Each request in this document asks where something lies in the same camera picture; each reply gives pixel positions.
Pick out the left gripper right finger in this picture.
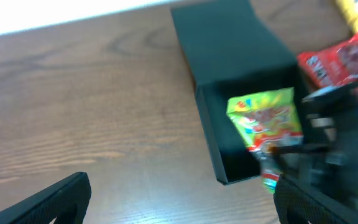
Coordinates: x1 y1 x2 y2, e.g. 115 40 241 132
273 175 358 224

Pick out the green Haribo gummy bag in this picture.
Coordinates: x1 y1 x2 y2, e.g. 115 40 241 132
226 87 303 193

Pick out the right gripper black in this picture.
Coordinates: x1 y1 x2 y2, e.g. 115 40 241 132
272 83 358 205

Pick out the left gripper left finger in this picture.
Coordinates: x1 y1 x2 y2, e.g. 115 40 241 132
0 172 91 224

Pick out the red Hacks candy bag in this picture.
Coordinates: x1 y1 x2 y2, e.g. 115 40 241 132
297 34 358 88

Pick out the black cardboard box with lid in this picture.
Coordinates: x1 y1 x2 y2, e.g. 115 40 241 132
171 0 308 185

